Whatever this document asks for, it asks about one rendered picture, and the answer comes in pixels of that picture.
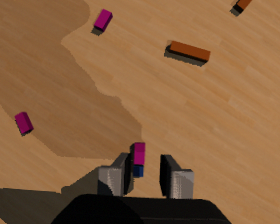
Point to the small blue block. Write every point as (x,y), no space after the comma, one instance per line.
(138,170)

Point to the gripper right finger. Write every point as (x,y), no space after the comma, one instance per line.
(175,182)

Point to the small magenta block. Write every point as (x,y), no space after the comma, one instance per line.
(139,154)
(24,122)
(103,20)

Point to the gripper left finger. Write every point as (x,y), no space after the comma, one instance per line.
(110,180)

